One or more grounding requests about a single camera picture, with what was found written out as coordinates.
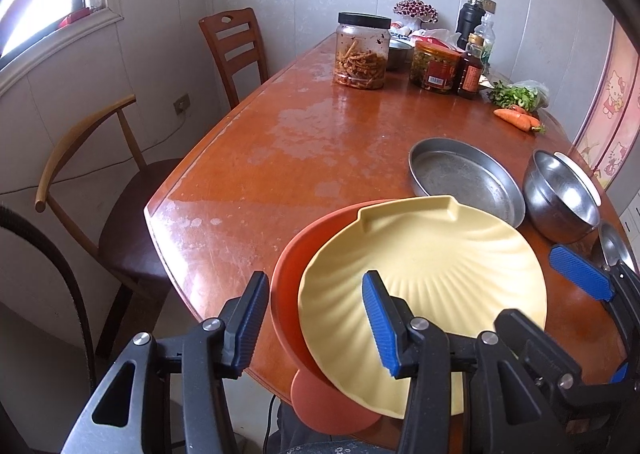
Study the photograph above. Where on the clear plastic bag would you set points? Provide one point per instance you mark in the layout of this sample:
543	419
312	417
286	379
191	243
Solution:
536	91

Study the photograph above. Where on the stainless steel bowl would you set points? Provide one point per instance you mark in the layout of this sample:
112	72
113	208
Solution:
611	244
560	194

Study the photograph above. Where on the bunch of green vegetables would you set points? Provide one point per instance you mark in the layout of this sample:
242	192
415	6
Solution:
510	95

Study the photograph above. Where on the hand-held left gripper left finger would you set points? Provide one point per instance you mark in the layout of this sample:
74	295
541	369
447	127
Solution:
247	334

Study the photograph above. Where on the clear plastic bottle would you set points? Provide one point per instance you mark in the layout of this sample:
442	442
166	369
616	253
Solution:
485	36

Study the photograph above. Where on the curved-back wooden chair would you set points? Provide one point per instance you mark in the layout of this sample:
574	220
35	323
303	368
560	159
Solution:
135	234

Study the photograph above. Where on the low wall socket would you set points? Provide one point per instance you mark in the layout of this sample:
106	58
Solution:
182	103

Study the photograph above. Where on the pink cartoon folding screen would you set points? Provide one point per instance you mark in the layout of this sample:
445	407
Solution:
612	99

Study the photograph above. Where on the dark red flower bouquet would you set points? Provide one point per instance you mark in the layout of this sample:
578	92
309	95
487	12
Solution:
415	10

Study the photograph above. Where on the red object on sill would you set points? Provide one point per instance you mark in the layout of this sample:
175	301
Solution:
72	19

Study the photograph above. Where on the dark soy sauce bottle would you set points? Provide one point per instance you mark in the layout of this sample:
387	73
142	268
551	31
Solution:
470	69

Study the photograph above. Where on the small steel basin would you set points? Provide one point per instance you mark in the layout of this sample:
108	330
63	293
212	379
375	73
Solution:
398	51

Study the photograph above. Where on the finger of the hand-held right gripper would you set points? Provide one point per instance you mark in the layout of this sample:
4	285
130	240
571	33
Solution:
582	274
540	359

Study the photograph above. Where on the red label pickle jar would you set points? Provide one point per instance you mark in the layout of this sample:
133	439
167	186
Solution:
434	69

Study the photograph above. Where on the orange shell-shaped plate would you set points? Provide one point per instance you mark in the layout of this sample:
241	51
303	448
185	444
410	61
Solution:
287	294

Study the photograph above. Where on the round metal pan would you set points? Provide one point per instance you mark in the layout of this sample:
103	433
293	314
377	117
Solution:
465	174

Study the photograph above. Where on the orange carrot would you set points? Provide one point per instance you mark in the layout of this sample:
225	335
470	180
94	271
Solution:
512	118
535	122

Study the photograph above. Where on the red tissue pack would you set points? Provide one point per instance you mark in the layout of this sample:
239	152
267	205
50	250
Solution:
435	36

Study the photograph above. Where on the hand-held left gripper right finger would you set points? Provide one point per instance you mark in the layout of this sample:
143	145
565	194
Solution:
381	329

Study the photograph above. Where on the black thermos flask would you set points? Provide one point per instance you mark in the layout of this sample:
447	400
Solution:
470	14

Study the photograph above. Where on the yellow shell-shaped plate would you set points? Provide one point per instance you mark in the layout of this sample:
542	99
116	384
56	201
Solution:
440	254

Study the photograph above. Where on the pickle jar with black lid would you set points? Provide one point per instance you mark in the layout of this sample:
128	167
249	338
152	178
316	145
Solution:
361	51

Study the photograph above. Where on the beige wall outlet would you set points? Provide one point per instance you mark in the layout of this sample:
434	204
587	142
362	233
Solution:
489	3

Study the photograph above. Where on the red-brown wooden chair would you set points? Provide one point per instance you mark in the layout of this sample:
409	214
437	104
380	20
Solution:
235	49

